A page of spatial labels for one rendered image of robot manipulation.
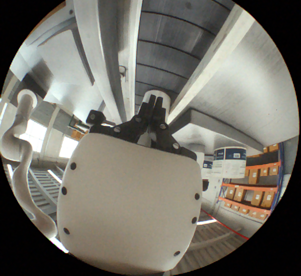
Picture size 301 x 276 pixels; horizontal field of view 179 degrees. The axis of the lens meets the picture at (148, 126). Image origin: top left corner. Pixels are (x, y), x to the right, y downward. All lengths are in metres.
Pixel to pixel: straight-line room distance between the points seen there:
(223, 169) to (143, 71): 0.48
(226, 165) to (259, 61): 0.41
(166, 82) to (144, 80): 0.04
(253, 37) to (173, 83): 0.17
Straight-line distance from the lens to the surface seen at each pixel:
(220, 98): 0.26
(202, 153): 0.48
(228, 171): 0.50
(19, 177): 0.56
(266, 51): 0.23
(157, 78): 0.16
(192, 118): 0.28
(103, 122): 0.18
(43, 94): 0.84
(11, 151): 0.63
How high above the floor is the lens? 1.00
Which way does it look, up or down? 20 degrees down
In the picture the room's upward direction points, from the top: 165 degrees counter-clockwise
